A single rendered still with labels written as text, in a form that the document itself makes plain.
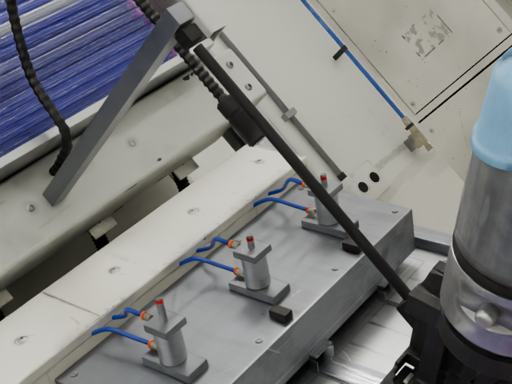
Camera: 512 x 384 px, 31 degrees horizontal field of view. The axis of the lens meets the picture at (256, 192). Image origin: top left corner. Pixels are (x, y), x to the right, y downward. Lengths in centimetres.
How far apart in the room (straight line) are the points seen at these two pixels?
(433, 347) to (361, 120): 277
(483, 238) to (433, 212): 284
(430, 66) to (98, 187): 103
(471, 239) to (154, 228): 48
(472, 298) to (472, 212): 5
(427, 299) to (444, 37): 128
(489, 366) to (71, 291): 44
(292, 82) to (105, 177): 233
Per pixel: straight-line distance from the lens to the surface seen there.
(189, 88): 99
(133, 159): 92
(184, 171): 104
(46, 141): 86
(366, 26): 185
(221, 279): 84
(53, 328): 80
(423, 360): 55
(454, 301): 49
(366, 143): 325
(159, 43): 66
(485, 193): 44
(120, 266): 85
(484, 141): 43
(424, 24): 178
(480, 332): 48
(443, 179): 339
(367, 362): 81
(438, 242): 93
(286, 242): 87
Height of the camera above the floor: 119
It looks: 3 degrees up
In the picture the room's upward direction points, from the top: 40 degrees counter-clockwise
